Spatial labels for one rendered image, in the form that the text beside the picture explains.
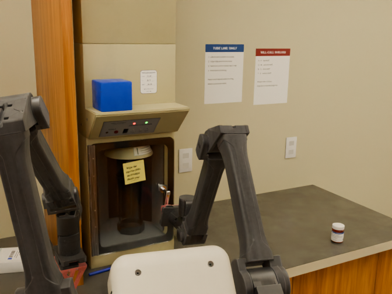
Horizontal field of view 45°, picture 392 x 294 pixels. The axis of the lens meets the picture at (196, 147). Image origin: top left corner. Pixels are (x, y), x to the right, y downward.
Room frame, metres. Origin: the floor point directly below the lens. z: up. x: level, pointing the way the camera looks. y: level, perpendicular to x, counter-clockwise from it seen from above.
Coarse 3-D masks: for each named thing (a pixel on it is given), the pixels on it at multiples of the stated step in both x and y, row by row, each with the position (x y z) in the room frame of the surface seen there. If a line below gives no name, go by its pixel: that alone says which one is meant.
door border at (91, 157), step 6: (90, 150) 1.48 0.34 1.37; (90, 156) 1.48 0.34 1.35; (90, 162) 1.48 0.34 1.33; (90, 168) 1.48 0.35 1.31; (90, 174) 1.48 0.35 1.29; (90, 186) 1.48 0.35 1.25; (96, 192) 1.49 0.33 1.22; (96, 198) 1.49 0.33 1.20; (90, 204) 1.48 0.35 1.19; (96, 204) 1.49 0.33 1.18; (96, 210) 1.49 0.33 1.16; (90, 216) 1.48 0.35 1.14; (96, 216) 1.49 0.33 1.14; (96, 222) 1.49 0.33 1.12; (96, 228) 1.49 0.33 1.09; (96, 234) 1.49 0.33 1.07; (96, 240) 1.49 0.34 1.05; (96, 246) 1.49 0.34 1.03; (96, 252) 1.49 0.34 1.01
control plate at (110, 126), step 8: (128, 120) 1.46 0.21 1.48; (136, 120) 1.48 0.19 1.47; (144, 120) 1.49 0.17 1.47; (152, 120) 1.51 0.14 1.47; (104, 128) 1.45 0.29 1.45; (112, 128) 1.46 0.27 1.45; (120, 128) 1.48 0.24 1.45; (128, 128) 1.50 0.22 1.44; (136, 128) 1.51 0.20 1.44; (144, 128) 1.53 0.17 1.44; (152, 128) 1.54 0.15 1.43
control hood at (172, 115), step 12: (132, 108) 1.48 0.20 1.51; (144, 108) 1.49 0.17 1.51; (156, 108) 1.49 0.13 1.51; (168, 108) 1.50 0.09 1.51; (180, 108) 1.52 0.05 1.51; (96, 120) 1.40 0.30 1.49; (108, 120) 1.43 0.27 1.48; (120, 120) 1.45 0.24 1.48; (168, 120) 1.54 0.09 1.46; (180, 120) 1.57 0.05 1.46; (96, 132) 1.45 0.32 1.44; (156, 132) 1.58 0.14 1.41
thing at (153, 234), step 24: (96, 144) 1.49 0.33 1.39; (120, 144) 1.53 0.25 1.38; (144, 144) 1.57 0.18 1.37; (168, 144) 1.61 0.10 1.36; (96, 168) 1.49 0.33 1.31; (120, 168) 1.53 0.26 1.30; (168, 168) 1.61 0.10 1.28; (120, 192) 1.53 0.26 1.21; (144, 192) 1.57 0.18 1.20; (120, 216) 1.53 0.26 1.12; (144, 216) 1.57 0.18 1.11; (120, 240) 1.53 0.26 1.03; (144, 240) 1.57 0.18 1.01; (168, 240) 1.61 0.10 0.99
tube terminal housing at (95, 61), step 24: (96, 48) 1.51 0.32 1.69; (120, 48) 1.55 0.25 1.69; (144, 48) 1.59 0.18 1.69; (168, 48) 1.63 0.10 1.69; (96, 72) 1.51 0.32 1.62; (120, 72) 1.55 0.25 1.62; (168, 72) 1.63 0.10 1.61; (144, 96) 1.59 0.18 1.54; (168, 96) 1.63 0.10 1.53; (96, 264) 1.50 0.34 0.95
